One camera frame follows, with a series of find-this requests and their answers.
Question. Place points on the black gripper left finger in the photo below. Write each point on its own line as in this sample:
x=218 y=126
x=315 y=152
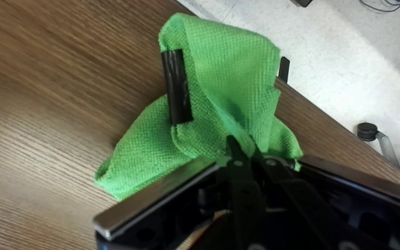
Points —
x=162 y=195

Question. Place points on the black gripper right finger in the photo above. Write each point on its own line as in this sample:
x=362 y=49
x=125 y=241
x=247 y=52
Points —
x=291 y=186

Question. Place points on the green microfibre cloth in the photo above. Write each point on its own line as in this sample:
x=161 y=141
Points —
x=218 y=70

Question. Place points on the gray office chair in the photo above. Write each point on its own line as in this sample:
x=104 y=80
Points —
x=368 y=133

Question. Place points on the wooden table black legs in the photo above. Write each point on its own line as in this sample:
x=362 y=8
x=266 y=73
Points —
x=47 y=93

